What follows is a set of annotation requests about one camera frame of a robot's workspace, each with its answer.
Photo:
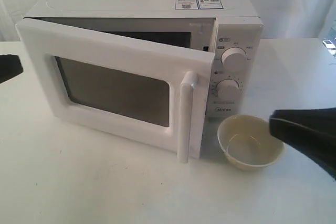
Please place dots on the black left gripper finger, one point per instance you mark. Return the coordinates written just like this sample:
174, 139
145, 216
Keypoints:
10, 67

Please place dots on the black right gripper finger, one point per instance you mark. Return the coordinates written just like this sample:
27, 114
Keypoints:
311, 132

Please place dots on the cream ceramic bowl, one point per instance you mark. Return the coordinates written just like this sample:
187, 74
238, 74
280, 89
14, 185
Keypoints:
247, 143

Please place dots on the white microwave door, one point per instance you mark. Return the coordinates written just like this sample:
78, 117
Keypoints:
141, 90

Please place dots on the white microwave oven body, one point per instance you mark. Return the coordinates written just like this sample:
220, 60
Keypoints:
216, 30

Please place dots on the lower white control knob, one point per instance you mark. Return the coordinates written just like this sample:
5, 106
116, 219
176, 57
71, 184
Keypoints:
227, 89

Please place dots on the white control knob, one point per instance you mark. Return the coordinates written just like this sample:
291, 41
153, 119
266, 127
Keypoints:
234, 58
227, 89

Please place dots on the upper white control knob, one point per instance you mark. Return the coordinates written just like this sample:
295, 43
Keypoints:
234, 58

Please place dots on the blue white warning sticker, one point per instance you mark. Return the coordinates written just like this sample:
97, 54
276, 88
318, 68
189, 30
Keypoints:
198, 4

